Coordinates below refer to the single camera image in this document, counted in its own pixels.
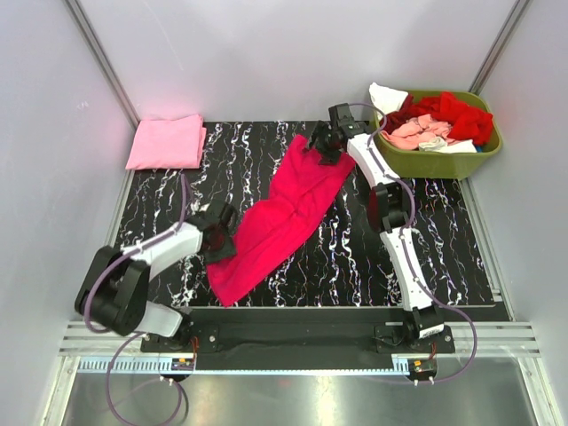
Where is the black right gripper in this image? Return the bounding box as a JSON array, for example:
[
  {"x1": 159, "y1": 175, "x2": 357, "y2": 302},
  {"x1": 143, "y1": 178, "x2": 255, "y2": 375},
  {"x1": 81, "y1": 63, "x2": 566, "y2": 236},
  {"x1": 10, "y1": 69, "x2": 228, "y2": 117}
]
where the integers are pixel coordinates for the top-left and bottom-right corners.
[{"x1": 300, "y1": 121, "x2": 341, "y2": 168}]

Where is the magenta t shirt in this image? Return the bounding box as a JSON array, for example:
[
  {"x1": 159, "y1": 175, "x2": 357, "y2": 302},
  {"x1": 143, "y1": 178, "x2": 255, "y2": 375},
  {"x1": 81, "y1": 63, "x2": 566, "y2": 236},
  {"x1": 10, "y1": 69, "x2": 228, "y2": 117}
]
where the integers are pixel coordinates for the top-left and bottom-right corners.
[{"x1": 207, "y1": 135, "x2": 355, "y2": 307}]

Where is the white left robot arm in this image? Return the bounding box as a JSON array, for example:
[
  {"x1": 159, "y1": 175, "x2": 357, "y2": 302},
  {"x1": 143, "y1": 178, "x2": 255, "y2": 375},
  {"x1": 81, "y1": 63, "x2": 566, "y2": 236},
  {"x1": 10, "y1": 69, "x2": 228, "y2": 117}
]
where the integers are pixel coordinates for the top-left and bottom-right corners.
[{"x1": 75, "y1": 217, "x2": 236, "y2": 351}]

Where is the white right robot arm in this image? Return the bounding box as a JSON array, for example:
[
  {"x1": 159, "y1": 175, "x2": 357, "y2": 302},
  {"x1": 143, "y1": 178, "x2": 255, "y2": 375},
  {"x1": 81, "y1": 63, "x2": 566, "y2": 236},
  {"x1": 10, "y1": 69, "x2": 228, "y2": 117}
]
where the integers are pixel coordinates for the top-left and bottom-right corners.
[{"x1": 306, "y1": 121, "x2": 445, "y2": 352}]

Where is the dark red garment in basket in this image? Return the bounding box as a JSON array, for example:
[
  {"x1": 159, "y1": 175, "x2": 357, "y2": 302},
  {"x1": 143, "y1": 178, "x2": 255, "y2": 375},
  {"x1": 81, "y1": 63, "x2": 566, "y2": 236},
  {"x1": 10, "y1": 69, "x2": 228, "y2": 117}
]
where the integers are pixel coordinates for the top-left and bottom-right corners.
[{"x1": 381, "y1": 94, "x2": 414, "y2": 133}]

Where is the white cloth in basket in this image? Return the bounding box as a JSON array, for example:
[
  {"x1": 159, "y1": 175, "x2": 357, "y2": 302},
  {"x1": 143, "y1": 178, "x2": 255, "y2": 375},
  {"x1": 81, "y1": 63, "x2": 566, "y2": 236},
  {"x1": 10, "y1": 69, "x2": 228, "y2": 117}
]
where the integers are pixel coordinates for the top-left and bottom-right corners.
[{"x1": 369, "y1": 83, "x2": 409, "y2": 114}]

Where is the peach garment in basket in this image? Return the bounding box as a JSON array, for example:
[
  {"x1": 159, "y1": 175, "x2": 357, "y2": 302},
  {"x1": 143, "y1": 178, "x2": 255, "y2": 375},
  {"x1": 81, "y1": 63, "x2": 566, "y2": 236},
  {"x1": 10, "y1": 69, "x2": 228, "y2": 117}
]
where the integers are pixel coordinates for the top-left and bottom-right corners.
[{"x1": 380, "y1": 114, "x2": 454, "y2": 151}]

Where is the folded pink t shirt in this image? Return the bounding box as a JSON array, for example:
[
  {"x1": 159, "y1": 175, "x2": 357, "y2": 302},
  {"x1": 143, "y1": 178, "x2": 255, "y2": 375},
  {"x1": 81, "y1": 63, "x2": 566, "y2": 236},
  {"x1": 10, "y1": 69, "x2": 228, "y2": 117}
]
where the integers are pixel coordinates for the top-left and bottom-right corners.
[{"x1": 125, "y1": 114, "x2": 207, "y2": 170}]

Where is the olive green plastic basket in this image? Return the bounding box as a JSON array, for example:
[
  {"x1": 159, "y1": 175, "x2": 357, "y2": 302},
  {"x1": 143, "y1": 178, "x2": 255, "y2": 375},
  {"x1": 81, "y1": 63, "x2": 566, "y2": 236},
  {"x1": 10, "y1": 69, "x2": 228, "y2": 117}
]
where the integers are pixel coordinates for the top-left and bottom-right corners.
[{"x1": 375, "y1": 90, "x2": 501, "y2": 180}]

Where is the black marbled table mat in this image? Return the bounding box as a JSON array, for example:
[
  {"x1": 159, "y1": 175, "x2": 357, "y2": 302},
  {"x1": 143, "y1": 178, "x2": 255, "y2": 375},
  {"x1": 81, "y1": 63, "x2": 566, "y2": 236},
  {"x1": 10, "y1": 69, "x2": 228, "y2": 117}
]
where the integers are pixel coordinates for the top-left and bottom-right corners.
[{"x1": 114, "y1": 121, "x2": 509, "y2": 321}]

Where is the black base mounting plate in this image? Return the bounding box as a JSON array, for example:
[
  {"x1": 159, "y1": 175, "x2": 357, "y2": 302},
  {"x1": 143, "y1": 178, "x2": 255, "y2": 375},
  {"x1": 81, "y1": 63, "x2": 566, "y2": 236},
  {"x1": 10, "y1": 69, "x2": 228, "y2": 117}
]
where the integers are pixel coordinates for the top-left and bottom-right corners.
[{"x1": 141, "y1": 307, "x2": 455, "y2": 375}]

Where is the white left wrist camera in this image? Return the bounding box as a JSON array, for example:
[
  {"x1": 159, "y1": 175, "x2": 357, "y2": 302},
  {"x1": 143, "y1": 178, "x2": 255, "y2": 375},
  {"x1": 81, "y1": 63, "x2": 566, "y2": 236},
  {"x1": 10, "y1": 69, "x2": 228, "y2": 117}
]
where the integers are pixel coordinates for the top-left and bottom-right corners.
[{"x1": 188, "y1": 200, "x2": 238, "y2": 233}]

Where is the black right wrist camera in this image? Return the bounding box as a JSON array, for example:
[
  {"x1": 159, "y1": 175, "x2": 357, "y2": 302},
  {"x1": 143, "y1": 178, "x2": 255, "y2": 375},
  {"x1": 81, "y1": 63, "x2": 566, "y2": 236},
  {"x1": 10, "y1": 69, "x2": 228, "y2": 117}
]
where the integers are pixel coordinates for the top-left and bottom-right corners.
[{"x1": 328, "y1": 103, "x2": 367, "y2": 139}]

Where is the left aluminium corner post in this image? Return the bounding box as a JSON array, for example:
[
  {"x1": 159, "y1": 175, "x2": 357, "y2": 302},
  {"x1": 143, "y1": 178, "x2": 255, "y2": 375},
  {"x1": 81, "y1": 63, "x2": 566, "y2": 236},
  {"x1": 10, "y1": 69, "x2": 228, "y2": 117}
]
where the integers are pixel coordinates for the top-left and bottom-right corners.
[{"x1": 62, "y1": 0, "x2": 139, "y2": 129}]

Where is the aluminium corner post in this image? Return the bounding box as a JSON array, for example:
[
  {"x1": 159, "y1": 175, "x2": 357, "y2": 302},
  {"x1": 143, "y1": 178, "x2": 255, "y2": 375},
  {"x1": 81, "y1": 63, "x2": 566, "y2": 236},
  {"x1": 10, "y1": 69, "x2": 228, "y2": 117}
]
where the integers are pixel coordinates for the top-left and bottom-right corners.
[
  {"x1": 469, "y1": 0, "x2": 533, "y2": 95},
  {"x1": 62, "y1": 0, "x2": 139, "y2": 129}
]

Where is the right aluminium corner post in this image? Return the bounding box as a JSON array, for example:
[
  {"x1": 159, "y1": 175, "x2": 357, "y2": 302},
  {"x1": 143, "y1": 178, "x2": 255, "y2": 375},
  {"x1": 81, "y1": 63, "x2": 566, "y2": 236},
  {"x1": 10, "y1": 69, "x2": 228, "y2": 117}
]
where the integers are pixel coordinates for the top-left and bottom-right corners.
[{"x1": 469, "y1": 0, "x2": 533, "y2": 95}]

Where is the aluminium frame rail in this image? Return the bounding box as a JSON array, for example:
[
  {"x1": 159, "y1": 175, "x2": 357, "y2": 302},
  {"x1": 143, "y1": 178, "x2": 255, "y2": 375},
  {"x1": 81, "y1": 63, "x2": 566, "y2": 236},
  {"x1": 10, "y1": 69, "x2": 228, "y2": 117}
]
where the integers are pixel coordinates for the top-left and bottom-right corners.
[{"x1": 58, "y1": 321, "x2": 540, "y2": 358}]

